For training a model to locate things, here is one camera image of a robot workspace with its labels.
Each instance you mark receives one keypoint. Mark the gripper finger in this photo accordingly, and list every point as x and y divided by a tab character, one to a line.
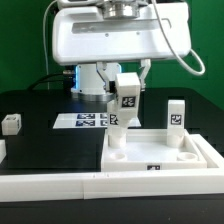
145	65
107	74

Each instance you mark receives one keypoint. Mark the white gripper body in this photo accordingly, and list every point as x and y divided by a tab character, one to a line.
83	35

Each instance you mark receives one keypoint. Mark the white square tabletop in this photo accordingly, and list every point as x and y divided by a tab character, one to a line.
147	150

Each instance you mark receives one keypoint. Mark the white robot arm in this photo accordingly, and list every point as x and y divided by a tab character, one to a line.
88	84

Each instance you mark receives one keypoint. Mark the white marker sheet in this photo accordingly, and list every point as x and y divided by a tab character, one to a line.
84	120

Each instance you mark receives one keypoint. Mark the white U-shaped obstacle fence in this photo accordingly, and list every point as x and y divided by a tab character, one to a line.
42	187

